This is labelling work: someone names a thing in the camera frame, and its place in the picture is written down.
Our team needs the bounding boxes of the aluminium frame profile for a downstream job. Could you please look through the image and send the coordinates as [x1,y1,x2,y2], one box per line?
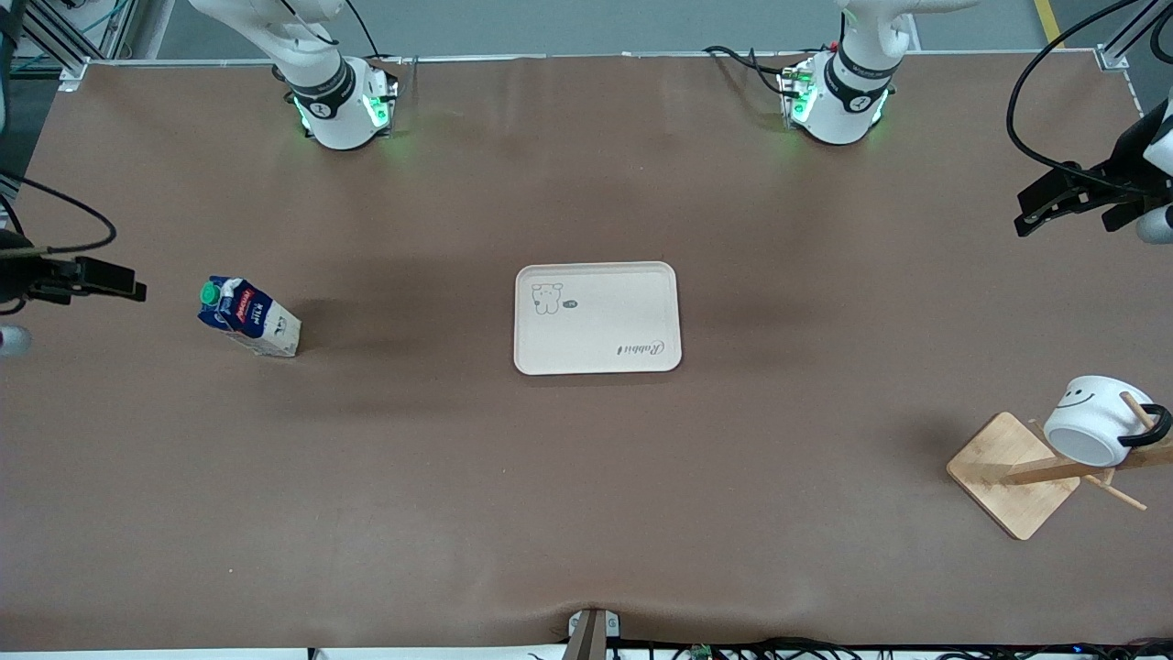
[0,0,138,93]
[1095,0,1173,72]

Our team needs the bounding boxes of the black arm base cable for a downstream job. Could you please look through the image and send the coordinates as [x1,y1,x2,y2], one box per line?
[702,41,830,104]
[344,0,406,67]

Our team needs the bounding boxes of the blue white milk carton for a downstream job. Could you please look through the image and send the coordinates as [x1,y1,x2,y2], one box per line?
[197,275,302,358]

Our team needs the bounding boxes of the cream rectangular rabbit tray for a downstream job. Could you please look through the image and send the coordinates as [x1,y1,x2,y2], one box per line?
[513,261,684,377]

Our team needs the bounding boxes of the brown table cover mat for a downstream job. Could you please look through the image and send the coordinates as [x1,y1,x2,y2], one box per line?
[0,50,1173,654]

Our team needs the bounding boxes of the white smiley cup black handle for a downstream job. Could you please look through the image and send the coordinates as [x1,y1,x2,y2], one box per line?
[1043,374,1173,468]

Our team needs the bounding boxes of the wooden cup rack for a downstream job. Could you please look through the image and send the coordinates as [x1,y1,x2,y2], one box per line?
[946,390,1173,542]

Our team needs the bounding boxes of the grey table edge clamp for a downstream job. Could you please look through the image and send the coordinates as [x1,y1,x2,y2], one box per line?
[566,608,622,660]

